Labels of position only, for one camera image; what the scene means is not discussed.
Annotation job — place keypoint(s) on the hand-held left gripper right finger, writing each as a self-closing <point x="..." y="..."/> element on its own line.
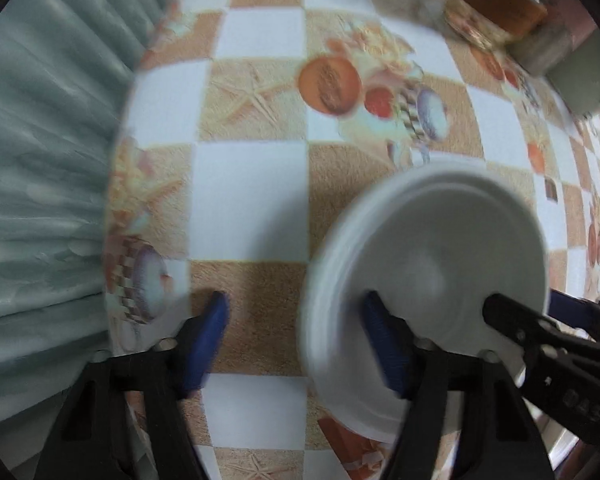
<point x="385" y="345"/>

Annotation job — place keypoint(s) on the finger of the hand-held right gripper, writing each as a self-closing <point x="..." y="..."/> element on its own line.
<point x="515" y="315"/>
<point x="580" y="310"/>

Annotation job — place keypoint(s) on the pale green curtain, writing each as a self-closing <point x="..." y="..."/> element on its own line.
<point x="40" y="160"/>

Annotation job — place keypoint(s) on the orange box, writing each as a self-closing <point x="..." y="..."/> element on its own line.
<point x="495" y="7"/>

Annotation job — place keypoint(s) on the grey green container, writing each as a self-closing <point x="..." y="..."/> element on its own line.
<point x="580" y="80"/>

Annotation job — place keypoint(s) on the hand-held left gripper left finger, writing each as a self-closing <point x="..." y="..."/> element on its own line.
<point x="207" y="340"/>

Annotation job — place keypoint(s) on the checkered printed tablecloth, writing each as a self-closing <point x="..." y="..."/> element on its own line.
<point x="250" y="200"/>

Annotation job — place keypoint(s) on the small white foam bowl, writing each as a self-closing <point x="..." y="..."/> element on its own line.
<point x="445" y="270"/>

